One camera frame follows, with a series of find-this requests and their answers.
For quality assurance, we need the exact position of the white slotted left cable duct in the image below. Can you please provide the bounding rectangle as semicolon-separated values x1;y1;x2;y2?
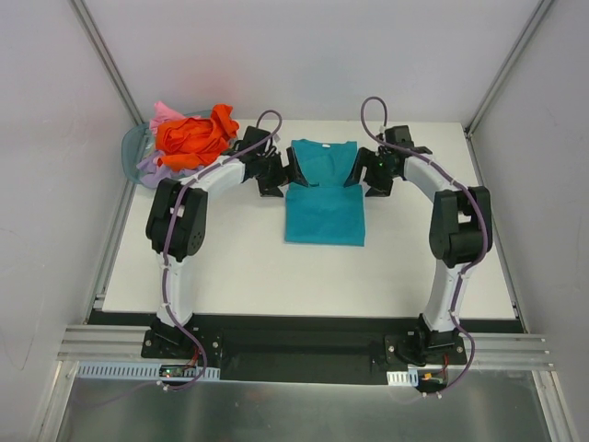
76;362;221;382

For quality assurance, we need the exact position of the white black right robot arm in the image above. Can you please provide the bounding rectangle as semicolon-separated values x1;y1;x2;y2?
345;145;492;366

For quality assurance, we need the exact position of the pink t shirt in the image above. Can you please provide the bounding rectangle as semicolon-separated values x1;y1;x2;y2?
149;100;185;134

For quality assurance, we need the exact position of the aluminium front rail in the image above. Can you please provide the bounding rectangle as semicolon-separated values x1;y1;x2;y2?
57;321;153;361

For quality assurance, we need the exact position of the white slotted right cable duct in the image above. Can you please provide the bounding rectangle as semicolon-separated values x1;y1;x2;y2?
387;369;419;388

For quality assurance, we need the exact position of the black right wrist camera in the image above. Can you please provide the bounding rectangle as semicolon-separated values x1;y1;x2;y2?
378;125;433;155

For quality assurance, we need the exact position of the white slotted cable duct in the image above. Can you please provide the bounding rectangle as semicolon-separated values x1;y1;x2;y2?
76;362;221;382
387;369;419;388

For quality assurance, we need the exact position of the aluminium frame post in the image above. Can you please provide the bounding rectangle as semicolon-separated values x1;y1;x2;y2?
465;0;556;140
68;0;144;125

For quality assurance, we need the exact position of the lavender t shirt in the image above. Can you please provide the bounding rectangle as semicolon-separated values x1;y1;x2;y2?
136;151;203;189

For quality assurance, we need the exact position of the orange t shirt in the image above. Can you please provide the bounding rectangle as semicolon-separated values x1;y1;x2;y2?
156;103;239;172

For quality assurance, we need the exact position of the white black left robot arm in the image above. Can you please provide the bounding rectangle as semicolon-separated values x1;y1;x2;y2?
145;146;308;358

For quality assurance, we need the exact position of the aluminium right frame post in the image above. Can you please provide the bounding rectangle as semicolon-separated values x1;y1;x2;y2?
465;0;556;140

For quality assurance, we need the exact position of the teal plastic laundry basket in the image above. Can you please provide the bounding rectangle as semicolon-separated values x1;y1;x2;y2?
121;101;239;189

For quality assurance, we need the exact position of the teal t shirt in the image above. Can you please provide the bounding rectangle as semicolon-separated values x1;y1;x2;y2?
284;139;365;247

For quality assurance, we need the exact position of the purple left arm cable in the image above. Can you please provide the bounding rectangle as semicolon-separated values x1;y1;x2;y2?
158;110;283;392

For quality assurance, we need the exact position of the aluminium left frame post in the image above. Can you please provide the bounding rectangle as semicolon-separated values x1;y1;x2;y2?
68;0;144;125

